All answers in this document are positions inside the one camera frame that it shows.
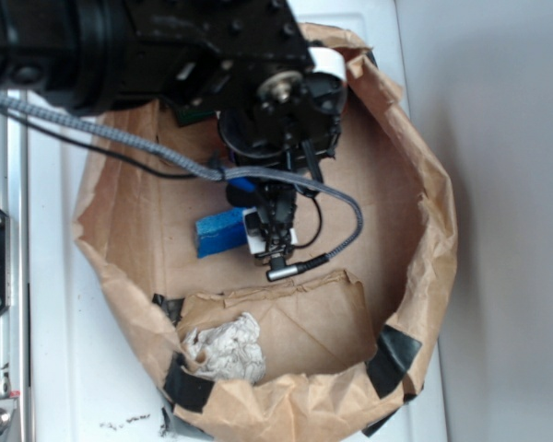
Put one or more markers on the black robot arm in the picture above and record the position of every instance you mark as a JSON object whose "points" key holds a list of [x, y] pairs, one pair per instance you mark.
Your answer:
{"points": [[246, 61]]}

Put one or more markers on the black tape piece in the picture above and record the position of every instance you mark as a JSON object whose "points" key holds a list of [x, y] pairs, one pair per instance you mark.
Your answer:
{"points": [[396, 352], [184, 389]]}

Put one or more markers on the black tape piece left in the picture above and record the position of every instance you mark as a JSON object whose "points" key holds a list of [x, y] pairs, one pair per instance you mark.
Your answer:
{"points": [[184, 389]]}

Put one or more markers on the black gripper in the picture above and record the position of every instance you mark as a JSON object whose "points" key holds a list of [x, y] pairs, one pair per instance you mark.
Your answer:
{"points": [[293, 123]]}

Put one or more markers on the crumpled white paper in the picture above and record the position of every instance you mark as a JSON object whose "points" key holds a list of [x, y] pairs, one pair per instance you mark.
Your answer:
{"points": [[227, 352]]}

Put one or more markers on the aluminium rail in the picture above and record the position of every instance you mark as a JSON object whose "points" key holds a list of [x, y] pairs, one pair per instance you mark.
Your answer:
{"points": [[15, 406]]}

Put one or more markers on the black tape piece right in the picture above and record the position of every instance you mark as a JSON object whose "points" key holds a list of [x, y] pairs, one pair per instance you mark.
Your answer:
{"points": [[396, 352]]}

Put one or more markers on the blue sponge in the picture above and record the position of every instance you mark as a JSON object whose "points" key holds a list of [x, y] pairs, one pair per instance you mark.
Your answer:
{"points": [[220, 232]]}

